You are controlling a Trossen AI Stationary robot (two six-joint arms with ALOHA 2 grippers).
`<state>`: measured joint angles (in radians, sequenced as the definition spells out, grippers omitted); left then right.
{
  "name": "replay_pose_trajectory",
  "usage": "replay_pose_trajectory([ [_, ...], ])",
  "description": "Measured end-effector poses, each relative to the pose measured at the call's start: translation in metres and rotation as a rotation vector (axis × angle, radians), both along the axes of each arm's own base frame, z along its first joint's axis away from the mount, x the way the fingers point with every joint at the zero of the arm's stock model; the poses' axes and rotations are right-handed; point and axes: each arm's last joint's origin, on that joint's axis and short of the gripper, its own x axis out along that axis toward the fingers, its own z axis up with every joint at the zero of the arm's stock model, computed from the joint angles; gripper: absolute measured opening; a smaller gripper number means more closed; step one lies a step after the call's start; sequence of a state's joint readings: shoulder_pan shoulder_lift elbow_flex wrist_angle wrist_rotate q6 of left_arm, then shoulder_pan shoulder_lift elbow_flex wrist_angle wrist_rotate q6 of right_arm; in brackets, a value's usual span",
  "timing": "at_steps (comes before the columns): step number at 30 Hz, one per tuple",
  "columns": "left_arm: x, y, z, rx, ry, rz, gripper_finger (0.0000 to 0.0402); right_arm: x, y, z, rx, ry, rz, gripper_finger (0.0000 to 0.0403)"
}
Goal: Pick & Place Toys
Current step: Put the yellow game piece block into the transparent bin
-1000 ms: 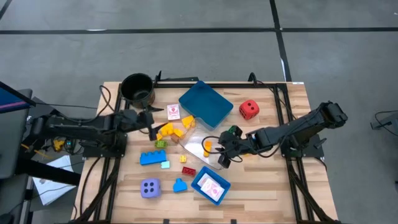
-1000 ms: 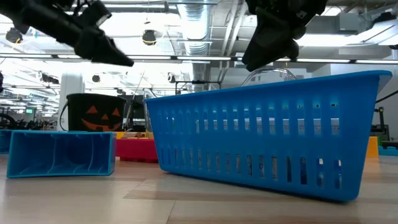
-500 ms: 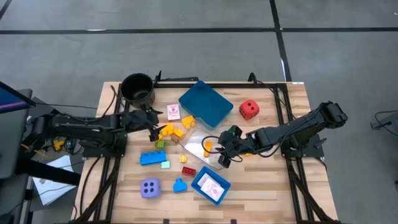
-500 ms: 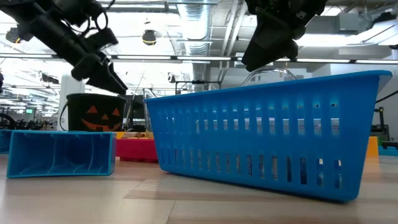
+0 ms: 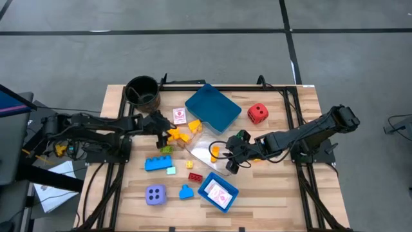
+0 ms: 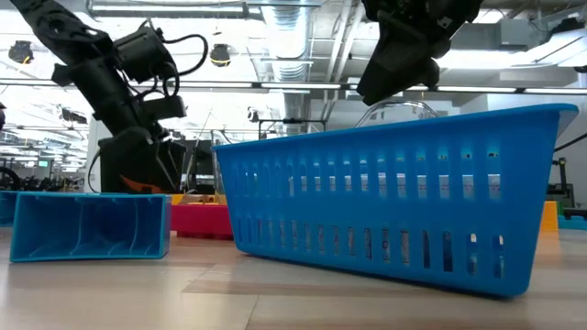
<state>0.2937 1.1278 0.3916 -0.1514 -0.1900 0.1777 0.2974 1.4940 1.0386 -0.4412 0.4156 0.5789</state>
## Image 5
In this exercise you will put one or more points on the black side cart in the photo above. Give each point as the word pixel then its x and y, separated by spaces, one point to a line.
pixel 13 145

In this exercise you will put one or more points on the purple foam die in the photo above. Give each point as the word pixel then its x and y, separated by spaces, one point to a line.
pixel 156 195

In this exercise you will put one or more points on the red foam die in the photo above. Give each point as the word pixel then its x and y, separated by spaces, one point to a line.
pixel 257 113

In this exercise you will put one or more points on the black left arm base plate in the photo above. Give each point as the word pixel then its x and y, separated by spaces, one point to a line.
pixel 96 158

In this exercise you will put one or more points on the small yellow brick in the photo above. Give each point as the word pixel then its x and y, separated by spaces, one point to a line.
pixel 189 164

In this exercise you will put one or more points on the large blue four-stud block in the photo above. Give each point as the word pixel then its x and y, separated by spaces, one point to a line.
pixel 157 163

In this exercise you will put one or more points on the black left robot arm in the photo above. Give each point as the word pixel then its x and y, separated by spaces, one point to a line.
pixel 96 124

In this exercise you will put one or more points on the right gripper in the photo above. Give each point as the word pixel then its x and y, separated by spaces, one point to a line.
pixel 241 149

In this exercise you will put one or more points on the light green building block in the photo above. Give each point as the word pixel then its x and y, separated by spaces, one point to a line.
pixel 166 149

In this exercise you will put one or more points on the blue slotted plastic basket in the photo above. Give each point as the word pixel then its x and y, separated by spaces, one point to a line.
pixel 232 190

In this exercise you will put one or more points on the teal plastic tray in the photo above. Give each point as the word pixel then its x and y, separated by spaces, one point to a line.
pixel 212 108

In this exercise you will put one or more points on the light cyan small block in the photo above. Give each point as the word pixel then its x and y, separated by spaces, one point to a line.
pixel 171 170

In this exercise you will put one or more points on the black pumpkin face bucket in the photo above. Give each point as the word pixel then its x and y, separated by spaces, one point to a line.
pixel 141 93

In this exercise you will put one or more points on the white paper sheets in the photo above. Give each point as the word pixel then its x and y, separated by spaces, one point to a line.
pixel 54 190

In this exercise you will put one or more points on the tan studded building block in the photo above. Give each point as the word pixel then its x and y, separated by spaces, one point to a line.
pixel 181 143

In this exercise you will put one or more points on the black aluminium table frame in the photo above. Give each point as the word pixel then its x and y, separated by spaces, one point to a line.
pixel 257 88

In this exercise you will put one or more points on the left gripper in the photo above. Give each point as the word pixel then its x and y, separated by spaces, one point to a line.
pixel 154 124

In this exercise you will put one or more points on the blue hollow building block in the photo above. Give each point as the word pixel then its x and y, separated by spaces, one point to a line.
pixel 186 192

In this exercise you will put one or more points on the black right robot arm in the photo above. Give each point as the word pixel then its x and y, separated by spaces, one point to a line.
pixel 305 132

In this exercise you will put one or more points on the clear plastic tray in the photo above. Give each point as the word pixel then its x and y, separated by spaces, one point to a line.
pixel 199 151

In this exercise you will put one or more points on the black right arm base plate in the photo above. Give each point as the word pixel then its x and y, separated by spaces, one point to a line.
pixel 322 158

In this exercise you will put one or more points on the blue screen monitor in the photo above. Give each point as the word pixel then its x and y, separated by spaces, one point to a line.
pixel 9 104

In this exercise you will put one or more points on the dark green building block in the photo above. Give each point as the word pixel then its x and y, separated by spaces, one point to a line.
pixel 239 132

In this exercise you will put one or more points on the red building brick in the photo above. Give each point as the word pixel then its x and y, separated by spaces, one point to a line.
pixel 195 177

